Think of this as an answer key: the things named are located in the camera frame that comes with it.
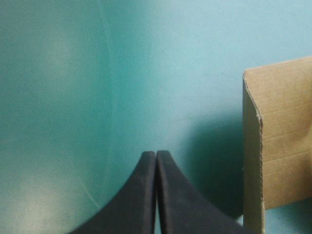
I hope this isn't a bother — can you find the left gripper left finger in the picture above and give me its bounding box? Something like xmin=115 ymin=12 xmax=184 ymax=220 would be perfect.
xmin=69 ymin=151 xmax=157 ymax=234

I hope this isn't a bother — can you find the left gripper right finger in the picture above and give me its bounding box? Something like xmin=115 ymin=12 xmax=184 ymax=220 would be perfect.
xmin=156 ymin=150 xmax=244 ymax=234

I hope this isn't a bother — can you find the brown cardboard box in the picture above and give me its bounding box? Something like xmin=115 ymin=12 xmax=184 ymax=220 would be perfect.
xmin=242 ymin=56 xmax=312 ymax=234

